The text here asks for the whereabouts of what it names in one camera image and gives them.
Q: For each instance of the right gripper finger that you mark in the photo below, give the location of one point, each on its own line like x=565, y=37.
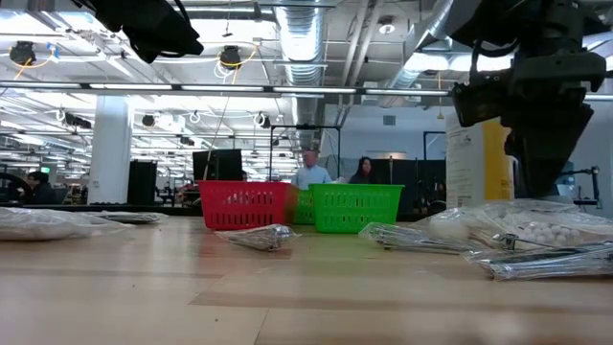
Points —
x=541, y=167

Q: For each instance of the bagged white cotton swabs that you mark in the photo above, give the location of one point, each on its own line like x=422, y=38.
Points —
x=541, y=225

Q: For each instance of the bagged silver nail clipper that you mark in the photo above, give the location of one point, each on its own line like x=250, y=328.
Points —
x=541, y=263
x=407, y=238
x=510, y=242
x=263, y=237

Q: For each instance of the bagged white cotton pads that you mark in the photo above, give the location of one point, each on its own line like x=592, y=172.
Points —
x=447, y=227

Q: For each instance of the dark item clear bag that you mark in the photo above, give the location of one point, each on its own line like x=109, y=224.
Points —
x=129, y=217

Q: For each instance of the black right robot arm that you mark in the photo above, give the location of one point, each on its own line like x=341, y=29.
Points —
x=551, y=24

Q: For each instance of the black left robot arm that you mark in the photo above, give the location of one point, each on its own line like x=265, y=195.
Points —
x=110, y=12

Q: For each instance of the black boom stand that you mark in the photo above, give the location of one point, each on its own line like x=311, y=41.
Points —
x=594, y=184

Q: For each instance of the long white light strip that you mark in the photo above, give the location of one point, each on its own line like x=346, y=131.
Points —
x=215, y=87

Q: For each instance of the white yellow wipes canister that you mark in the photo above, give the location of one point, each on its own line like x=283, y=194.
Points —
x=464, y=163

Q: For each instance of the black partition panel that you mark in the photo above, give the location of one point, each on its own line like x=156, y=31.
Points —
x=416, y=182

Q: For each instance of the white building column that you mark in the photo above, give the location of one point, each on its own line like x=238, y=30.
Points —
x=110, y=153

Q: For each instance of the black computer monitor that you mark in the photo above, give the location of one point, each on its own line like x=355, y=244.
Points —
x=218, y=165

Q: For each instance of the black tall cabinet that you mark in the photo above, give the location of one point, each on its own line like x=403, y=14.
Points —
x=142, y=182

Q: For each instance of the person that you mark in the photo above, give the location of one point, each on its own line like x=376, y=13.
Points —
x=311, y=175
x=365, y=172
x=40, y=191

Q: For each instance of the red plastic basket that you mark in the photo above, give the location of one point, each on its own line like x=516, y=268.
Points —
x=239, y=206

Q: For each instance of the green plastic basket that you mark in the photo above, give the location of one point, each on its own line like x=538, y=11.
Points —
x=305, y=208
x=354, y=208

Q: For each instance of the bagged white cotton balls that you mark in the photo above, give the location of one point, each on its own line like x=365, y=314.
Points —
x=43, y=224

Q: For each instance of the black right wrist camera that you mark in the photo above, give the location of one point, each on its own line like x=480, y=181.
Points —
x=479, y=103

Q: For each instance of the silver ventilation duct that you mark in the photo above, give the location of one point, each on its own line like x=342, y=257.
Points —
x=299, y=48

